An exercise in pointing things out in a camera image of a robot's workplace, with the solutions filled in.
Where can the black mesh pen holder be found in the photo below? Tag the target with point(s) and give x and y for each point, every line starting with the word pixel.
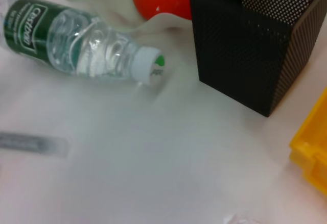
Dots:
pixel 230 55

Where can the clear green-label water bottle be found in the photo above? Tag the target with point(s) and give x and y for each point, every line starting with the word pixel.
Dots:
pixel 76 37

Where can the grey marker pen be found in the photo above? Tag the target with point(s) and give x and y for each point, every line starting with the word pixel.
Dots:
pixel 25 143

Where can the yellow plastic bin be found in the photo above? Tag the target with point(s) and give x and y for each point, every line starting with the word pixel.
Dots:
pixel 314 145

